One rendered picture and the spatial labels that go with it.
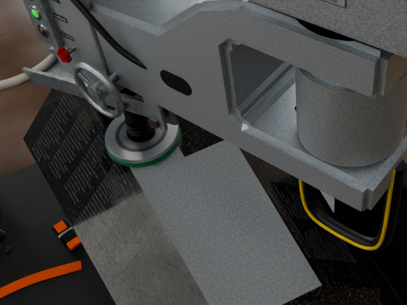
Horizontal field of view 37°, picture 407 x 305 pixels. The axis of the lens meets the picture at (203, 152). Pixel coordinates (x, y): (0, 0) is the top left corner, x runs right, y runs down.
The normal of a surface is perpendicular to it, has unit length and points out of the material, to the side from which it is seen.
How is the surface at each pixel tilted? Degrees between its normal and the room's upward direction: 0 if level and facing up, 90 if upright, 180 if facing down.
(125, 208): 45
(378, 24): 90
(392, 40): 90
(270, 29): 90
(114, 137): 0
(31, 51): 0
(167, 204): 0
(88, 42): 90
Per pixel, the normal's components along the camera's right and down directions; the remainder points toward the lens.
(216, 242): -0.14, -0.66
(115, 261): -0.72, -0.16
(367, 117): 0.07, 0.74
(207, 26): -0.64, 0.63
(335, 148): -0.39, 0.73
